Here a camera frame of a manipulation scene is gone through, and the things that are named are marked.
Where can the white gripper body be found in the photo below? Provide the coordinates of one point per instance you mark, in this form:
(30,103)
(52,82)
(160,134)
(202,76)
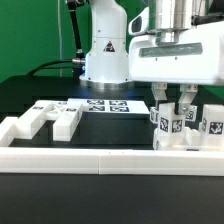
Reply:
(174,54)

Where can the white marker base plate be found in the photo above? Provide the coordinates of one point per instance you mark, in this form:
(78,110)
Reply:
(111,106)

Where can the white chair seat part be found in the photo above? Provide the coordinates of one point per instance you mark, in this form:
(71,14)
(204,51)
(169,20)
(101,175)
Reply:
(187,140)

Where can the white chair back frame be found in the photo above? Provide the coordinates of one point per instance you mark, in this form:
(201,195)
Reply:
(64,115)

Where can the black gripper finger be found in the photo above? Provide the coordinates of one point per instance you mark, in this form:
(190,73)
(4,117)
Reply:
(159,93)
(188,93)

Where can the white U-shaped fence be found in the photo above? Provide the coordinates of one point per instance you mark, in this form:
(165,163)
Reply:
(103,162)

